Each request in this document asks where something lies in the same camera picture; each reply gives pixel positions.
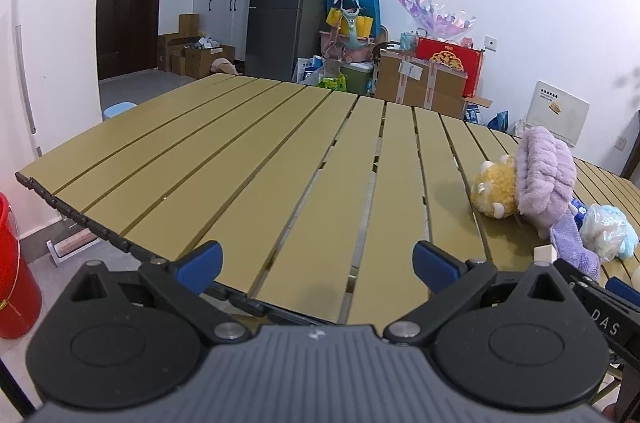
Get white base cabinet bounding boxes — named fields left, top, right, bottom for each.
left=192, top=0, right=254, bottom=64

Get tan plush toy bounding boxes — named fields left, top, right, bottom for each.
left=210, top=57, right=239, bottom=76

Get yellow plush toy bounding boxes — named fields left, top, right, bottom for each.
left=470, top=154, right=521, bottom=220

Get yellow gift bag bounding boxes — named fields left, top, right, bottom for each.
left=326, top=8, right=375, bottom=39

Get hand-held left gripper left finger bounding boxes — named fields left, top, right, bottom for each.
left=56, top=241, right=253, bottom=345

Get blue white bag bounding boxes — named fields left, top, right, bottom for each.
left=297, top=55, right=326, bottom=85

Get green storage box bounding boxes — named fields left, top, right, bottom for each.
left=340, top=60, right=375, bottom=94

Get taped cardboard box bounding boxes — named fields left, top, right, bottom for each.
left=374, top=49, right=469, bottom=119

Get green snack packet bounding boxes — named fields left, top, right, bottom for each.
left=317, top=74, right=348, bottom=93

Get red gift box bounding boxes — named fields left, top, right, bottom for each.
left=416, top=37, right=485, bottom=99

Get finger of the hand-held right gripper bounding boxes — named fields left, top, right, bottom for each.
left=552, top=259, right=606, bottom=299
left=606, top=277, right=640, bottom=304

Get red bucket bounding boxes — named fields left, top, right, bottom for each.
left=0, top=192, right=44, bottom=340

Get white wall heater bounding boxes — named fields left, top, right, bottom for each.
left=522, top=81, right=590, bottom=149

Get purple plush headband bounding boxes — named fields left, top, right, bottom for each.
left=514, top=126, right=578, bottom=240

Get small blue white packet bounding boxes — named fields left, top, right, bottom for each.
left=569, top=197, right=590, bottom=224

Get light blue plush ball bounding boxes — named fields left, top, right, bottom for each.
left=580, top=204, right=640, bottom=263

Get violet waffle cloth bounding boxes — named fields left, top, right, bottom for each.
left=549, top=212, right=601, bottom=282

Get iridescent paper decoration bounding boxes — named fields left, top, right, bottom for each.
left=390, top=0, right=477, bottom=44

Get olive folding camping table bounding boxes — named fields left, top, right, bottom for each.
left=15, top=74, right=640, bottom=409

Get white mop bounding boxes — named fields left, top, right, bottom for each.
left=11, top=0, right=101, bottom=268

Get blue gift bag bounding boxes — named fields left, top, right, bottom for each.
left=326, top=0, right=382, bottom=42

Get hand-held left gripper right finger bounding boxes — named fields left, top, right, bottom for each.
left=382, top=241, right=582, bottom=346

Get open brown cardboard box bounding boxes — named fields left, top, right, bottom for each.
left=157, top=14, right=236, bottom=79

